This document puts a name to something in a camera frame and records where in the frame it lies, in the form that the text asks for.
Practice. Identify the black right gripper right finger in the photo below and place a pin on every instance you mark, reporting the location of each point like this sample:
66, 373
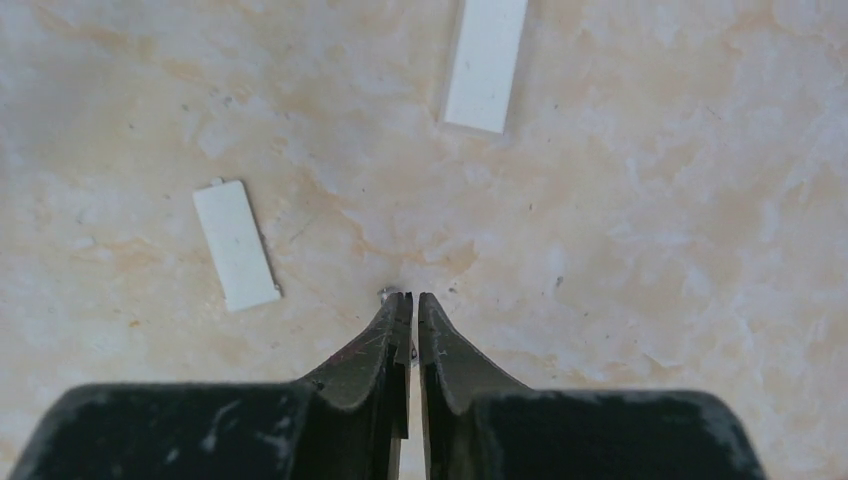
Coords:
482, 423

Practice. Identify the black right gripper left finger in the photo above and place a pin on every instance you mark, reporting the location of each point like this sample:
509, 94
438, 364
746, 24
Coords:
346, 419

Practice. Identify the small white battery door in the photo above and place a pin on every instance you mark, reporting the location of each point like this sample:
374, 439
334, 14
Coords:
235, 245

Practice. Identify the white remote control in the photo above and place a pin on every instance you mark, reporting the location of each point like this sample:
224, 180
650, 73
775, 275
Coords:
482, 64

